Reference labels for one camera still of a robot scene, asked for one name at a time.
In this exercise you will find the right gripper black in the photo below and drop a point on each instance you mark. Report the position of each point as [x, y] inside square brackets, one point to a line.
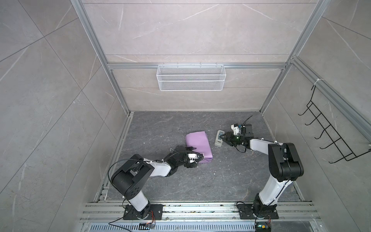
[229, 138]

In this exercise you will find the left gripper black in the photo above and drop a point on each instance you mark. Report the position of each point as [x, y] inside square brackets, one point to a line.
[192, 164]

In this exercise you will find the pink wrapping paper sheet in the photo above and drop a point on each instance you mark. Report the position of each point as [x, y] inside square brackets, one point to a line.
[200, 142]

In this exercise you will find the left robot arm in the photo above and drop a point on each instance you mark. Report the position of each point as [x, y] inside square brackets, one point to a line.
[130, 178]

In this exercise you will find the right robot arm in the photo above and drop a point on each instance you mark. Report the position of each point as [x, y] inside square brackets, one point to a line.
[284, 165]

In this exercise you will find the white tape dispenser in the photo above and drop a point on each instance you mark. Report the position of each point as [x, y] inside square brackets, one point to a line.
[218, 141]

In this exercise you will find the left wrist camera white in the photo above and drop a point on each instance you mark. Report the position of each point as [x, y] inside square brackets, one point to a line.
[191, 156]

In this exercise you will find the white wire mesh basket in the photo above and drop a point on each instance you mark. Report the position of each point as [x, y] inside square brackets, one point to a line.
[191, 77]

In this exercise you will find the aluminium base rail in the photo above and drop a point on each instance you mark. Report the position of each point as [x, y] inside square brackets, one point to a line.
[115, 216]

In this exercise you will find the black wire hook rack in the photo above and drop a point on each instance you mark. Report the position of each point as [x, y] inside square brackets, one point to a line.
[328, 129]

